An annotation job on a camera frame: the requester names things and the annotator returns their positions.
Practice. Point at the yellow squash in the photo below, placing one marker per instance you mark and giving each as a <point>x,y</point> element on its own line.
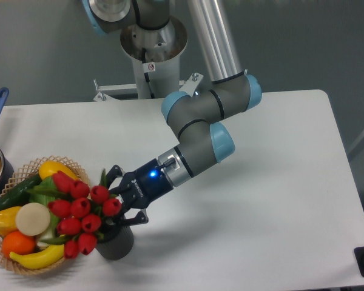
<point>48,168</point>

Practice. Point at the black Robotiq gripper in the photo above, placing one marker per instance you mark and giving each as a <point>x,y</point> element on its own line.
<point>138,189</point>

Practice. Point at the beige round disc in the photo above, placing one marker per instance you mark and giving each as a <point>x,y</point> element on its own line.
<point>32,219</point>

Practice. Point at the green bok choy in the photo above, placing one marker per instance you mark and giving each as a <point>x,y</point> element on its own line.
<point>50,232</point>

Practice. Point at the orange fruit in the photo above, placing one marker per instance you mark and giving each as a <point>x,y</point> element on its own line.
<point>19,243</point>

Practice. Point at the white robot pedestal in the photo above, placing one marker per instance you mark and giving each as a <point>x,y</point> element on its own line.
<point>155,56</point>

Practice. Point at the red tulip bouquet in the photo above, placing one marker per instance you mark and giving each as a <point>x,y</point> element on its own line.
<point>82,211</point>

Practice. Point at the green cucumber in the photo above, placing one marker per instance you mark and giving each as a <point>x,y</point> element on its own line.
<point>19,195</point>

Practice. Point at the woven wicker basket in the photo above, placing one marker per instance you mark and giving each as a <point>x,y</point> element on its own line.
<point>30,169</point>

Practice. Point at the yellow bell pepper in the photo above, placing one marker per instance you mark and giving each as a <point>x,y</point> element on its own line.
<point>8,220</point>

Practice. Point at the yellow banana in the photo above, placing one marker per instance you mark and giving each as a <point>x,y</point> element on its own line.
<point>40,260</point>

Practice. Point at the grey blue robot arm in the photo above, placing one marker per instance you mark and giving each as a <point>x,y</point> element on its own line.
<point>196,120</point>

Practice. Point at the dark grey ribbed vase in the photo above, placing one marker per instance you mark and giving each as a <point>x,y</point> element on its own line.
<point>118,239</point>

